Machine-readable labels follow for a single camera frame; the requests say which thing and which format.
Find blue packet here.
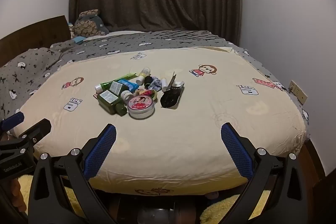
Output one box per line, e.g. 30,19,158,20
118,78,140,92

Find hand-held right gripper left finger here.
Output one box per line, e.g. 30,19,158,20
28,124,117,224

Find white pillow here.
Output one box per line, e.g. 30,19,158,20
87,30,147,40

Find black pouch packet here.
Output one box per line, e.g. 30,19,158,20
160,86,184,110

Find grey printed quilt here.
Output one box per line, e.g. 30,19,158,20
0,30,311,125

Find round pink-lid tin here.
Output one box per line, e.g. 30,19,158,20
127,95,156,120

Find cream cartoon printed bed sheet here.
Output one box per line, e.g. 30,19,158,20
13,47,307,194

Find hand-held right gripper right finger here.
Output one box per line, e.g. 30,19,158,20
220,122,309,224

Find brown patterned plush toy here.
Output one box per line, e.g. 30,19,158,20
69,9,110,38

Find green tube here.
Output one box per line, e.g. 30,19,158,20
95,72,139,92

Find grey blue scrunchie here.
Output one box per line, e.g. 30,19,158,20
148,76,163,92

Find green bottle with white cap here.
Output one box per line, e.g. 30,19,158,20
109,80,134,100

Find colourful hair ties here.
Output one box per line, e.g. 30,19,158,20
135,89,158,99

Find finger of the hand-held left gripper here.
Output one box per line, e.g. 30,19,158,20
0,118,51,160
0,112,25,132

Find person's left hand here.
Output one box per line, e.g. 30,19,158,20
10,179,27,212

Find large dark green bottle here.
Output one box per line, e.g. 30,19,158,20
98,90,128,116

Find wall socket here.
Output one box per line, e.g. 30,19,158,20
289,80,308,106

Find wooden bed headboard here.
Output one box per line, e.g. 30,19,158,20
0,15,72,67

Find torn foil packet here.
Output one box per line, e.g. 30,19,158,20
167,71,186,89

